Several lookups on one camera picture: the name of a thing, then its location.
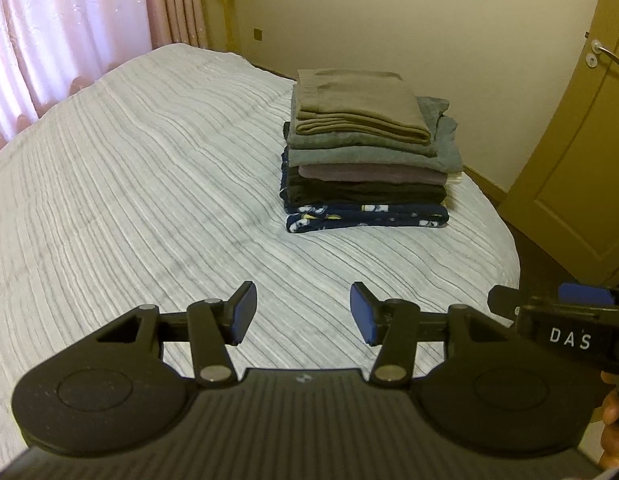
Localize wooden baseboard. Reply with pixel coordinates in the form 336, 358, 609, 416
462, 162, 510, 206

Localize sheer pink curtain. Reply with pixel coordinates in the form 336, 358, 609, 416
0, 0, 152, 158

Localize navy printed garment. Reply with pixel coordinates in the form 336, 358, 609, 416
283, 200, 450, 233

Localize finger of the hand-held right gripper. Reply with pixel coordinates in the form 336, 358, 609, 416
559, 282, 615, 306
488, 285, 527, 318

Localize person's right hand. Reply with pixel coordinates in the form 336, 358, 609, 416
600, 389, 619, 468

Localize black folded garment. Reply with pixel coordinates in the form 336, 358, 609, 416
280, 147, 447, 208

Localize pink drape curtain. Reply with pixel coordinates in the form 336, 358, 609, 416
142, 0, 210, 52

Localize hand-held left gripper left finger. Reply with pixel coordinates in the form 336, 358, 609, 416
96, 281, 258, 388

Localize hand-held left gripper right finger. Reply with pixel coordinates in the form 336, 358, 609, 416
350, 281, 510, 387

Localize grey green folded garment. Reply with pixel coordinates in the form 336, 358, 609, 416
284, 120, 439, 158

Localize bed with striped grey bedspread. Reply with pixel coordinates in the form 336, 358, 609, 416
0, 42, 521, 461

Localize olive pants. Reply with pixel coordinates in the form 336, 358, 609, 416
292, 68, 433, 145

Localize silver door handle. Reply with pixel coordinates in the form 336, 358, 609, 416
591, 40, 619, 67

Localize olive yellow door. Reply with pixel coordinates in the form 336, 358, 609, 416
502, 5, 619, 286

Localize mauve folded garment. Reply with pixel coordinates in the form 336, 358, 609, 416
296, 162, 449, 186

